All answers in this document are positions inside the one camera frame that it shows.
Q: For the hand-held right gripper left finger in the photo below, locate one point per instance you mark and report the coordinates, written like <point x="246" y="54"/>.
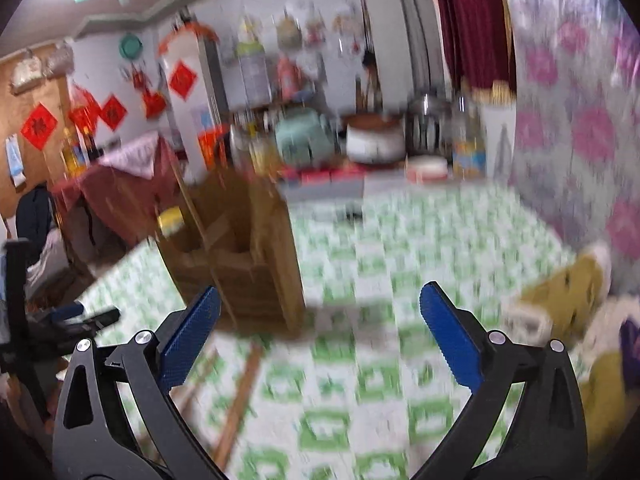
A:
<point x="190" y="340"/>

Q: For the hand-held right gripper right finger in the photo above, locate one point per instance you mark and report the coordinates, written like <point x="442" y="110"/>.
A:
<point x="450" y="340"/>

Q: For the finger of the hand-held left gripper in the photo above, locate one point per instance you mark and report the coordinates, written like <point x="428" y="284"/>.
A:
<point x="97" y="320"/>
<point x="65" y="312"/>

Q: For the row of wooden chopsticks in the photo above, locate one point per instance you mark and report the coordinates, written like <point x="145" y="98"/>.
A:
<point x="240" y="400"/>

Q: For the wooden slatted chopstick holder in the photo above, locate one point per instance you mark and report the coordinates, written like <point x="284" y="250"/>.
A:
<point x="250" y="260"/>

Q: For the black jacket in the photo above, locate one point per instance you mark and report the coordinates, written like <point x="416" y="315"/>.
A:
<point x="35" y="220"/>

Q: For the green printed tablecloth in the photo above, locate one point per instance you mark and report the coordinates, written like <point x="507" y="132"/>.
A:
<point x="380" y="270"/>

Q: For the green plush mitten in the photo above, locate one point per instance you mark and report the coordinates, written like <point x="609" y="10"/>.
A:
<point x="610" y="400"/>
<point x="560" y="290"/>

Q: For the yellow plastic object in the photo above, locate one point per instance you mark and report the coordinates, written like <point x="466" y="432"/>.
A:
<point x="170" y="220"/>

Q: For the red cloth covered table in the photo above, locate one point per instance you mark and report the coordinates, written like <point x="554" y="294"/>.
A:
<point x="120" y="185"/>

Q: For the yellow cooking oil bottle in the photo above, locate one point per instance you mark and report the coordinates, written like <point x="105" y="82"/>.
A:
<point x="71" y="155"/>

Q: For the black power plug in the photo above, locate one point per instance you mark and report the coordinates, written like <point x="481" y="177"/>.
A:
<point x="349" y="214"/>

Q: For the red diamond paper decoration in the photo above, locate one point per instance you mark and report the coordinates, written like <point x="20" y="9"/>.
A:
<point x="39" y="126"/>
<point x="112" y="113"/>
<point x="183" y="80"/>

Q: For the red and white bowl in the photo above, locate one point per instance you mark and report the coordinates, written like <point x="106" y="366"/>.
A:
<point x="426" y="168"/>

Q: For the dark purple glove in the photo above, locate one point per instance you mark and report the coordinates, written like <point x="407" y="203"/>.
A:
<point x="631" y="342"/>

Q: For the red gift bag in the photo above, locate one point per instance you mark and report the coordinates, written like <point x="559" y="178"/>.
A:
<point x="212" y="150"/>

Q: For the clear plastic oil bottle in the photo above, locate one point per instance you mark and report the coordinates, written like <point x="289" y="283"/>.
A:
<point x="469" y="140"/>

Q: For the silver pressure cooker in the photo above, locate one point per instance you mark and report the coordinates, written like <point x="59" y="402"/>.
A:
<point x="427" y="125"/>

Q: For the woven hanging bag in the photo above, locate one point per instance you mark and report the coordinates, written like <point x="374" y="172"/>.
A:
<point x="58" y="58"/>
<point x="26" y="72"/>

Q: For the white refrigerator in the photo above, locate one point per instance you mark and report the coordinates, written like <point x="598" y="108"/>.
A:
<point x="192" y="120"/>

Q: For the light green rice cooker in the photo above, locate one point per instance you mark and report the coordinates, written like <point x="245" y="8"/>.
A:
<point x="302" y="140"/>

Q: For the brown frying pan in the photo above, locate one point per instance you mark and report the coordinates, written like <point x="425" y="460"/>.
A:
<point x="372" y="121"/>

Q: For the teal round plate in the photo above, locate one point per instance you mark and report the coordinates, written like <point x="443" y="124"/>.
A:
<point x="130" y="45"/>

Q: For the clear plastic drawer tower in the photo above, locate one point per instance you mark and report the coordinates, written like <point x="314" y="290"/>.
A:
<point x="254" y="75"/>

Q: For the pink thermos flask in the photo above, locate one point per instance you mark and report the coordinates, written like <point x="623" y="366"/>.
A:
<point x="288" y="77"/>

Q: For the dark red curtain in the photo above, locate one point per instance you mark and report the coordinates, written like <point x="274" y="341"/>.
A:
<point x="470" y="20"/>

